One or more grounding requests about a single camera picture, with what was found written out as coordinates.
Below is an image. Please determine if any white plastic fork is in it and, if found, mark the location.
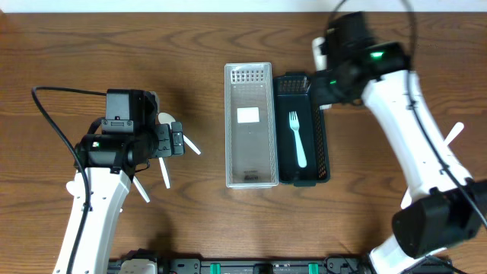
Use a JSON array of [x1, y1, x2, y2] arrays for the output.
[[400, 188, 412, 209], [289, 111, 307, 168]]

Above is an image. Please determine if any black plastic mesh basket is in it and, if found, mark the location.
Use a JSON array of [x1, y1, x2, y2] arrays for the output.
[[272, 72, 330, 187]]

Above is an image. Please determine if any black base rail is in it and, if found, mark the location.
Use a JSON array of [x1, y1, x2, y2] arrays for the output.
[[108, 249, 456, 274]]

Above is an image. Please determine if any white plastic spoon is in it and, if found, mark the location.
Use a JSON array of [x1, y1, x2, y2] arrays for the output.
[[158, 113, 201, 155], [158, 158, 170, 189], [66, 180, 78, 196], [444, 122, 464, 146], [132, 176, 151, 203]]

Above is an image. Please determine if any clear plastic mesh basket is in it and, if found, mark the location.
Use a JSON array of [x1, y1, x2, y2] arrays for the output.
[[224, 62, 279, 189]]

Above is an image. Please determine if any white label sticker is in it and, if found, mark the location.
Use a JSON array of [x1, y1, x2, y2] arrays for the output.
[[237, 107, 259, 123]]

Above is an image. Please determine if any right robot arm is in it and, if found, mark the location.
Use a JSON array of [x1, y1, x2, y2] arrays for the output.
[[310, 12, 486, 273]]

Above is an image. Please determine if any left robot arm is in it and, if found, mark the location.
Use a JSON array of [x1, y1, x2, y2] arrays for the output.
[[54, 89, 185, 273]]

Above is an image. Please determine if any right black cable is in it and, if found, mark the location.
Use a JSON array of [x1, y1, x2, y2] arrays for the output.
[[326, 0, 487, 229]]

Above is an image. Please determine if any left black cable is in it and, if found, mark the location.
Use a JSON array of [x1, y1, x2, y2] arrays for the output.
[[30, 85, 108, 274]]

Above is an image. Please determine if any black cable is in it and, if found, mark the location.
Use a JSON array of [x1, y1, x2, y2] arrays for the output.
[[30, 85, 108, 274], [326, 0, 487, 229]]

